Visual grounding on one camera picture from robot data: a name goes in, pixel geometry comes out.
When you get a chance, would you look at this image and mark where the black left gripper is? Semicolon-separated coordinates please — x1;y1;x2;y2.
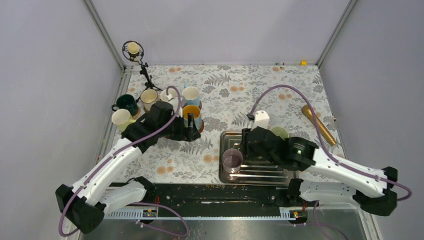
158;112;201;142

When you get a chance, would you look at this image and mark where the light green mug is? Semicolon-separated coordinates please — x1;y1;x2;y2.
271;126;290;139

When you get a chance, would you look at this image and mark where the blue mug yellow inside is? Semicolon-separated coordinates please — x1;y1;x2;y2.
182;105;203;130

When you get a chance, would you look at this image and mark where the purple grey mug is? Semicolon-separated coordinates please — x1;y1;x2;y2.
221;148;244;174

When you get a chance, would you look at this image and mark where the light blue mug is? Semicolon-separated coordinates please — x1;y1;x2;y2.
182;85;201;108

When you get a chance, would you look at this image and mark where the pink mug white inside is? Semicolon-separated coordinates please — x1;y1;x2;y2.
160;88;177;102

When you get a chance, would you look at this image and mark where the cream mug black handle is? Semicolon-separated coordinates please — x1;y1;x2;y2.
140;89;159;112

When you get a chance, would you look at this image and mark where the green mug white inside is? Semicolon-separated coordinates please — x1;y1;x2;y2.
111;109;136;132

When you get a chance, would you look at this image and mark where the dark green mug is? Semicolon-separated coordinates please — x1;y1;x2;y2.
111;94;138;116

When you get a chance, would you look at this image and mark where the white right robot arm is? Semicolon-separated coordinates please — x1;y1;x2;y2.
240;127;398;217

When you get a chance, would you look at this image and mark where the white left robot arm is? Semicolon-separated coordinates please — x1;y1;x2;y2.
55;99;201;237

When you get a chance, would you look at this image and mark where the metal tray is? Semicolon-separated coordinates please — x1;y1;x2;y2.
218;131;299;187

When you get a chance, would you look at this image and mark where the gold microphone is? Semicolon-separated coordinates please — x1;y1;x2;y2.
301;105;337;146

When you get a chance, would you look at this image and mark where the floral tablecloth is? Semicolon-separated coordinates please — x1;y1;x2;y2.
115;65;338;184

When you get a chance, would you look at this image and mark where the studio microphone on stand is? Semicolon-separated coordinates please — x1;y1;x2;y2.
121;40;144;63

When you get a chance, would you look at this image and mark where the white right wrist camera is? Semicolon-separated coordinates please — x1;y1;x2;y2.
247;110;270;131

